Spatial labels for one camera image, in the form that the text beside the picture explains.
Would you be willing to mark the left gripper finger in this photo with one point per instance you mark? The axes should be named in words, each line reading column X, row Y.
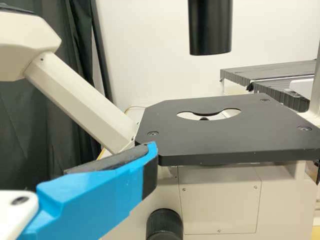
column 95, row 195

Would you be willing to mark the black platform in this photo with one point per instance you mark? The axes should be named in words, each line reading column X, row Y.
column 277, row 93
column 250, row 73

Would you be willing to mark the cream microscope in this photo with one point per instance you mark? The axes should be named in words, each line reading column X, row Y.
column 225, row 130

